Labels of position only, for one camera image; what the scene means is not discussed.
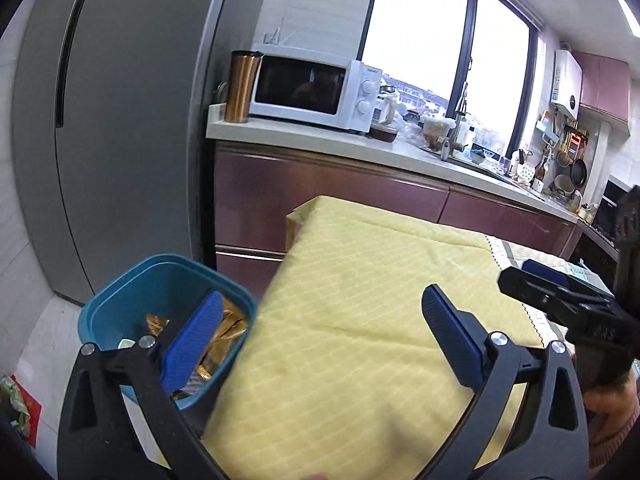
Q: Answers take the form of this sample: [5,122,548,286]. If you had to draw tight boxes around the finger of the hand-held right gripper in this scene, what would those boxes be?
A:
[497,265,632,347]
[522,258,614,304]

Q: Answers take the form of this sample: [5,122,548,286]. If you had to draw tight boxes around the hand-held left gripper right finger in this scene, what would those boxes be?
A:
[421,284,593,480]

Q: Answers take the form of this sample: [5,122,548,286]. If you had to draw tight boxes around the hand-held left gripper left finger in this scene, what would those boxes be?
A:
[56,287,227,480]

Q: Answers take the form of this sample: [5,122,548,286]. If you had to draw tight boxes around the gold foil snack packet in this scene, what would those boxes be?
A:
[145,312,170,337]
[197,294,250,384]

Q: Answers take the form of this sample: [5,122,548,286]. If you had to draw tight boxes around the teal plastic trash bin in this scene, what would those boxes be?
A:
[78,253,259,412]

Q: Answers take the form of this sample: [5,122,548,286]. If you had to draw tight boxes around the person's right forearm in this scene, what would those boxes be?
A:
[588,405,640,469]

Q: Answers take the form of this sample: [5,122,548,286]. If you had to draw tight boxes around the person's right hand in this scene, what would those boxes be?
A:
[582,372,640,429]

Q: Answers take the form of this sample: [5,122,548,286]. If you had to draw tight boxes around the white green patterned cloth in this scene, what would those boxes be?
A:
[482,233,617,342]

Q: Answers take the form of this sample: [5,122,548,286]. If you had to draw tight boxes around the black built-in oven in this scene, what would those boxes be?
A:
[575,175,627,282]

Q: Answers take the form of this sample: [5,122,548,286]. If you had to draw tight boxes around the yellow checked tablecloth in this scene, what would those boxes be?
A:
[200,195,552,480]

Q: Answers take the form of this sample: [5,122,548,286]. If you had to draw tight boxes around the black frying pan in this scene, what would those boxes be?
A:
[569,158,589,189]

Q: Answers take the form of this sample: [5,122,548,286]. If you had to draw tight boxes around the steel kitchen faucet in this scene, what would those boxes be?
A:
[439,81,471,161]

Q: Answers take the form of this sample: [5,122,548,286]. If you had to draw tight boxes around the lidded food jar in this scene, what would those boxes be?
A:
[420,114,454,144]

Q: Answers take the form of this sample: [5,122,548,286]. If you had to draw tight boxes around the red green plastic bag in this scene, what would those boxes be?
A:
[0,374,40,449]

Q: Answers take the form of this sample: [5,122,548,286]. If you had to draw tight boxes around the mauve base cabinet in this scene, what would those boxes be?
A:
[213,140,582,307]

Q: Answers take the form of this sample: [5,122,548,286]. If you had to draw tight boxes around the clear plastic bags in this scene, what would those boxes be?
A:
[397,112,431,144]

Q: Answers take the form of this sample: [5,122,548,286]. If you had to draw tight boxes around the grey refrigerator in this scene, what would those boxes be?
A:
[12,0,237,307]

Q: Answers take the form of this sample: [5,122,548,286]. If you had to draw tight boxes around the white kitchen countertop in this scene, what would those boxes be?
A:
[205,103,582,224]

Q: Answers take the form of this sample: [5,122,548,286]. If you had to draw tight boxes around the copper travel tumbler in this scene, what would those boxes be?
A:
[223,49,265,125]

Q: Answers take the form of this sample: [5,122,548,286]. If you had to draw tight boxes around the white microwave oven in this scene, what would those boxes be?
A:
[248,49,384,134]

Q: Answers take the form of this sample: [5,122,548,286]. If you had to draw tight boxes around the black framed window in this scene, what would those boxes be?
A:
[360,0,544,162]

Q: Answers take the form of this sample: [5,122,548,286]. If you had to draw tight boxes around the green wall rack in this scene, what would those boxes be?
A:
[534,112,561,144]

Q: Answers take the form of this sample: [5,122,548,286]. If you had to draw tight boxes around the white wall water heater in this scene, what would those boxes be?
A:
[552,48,584,121]

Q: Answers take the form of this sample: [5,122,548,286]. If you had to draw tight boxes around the mauve wall cabinet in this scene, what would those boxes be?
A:
[572,50,632,136]

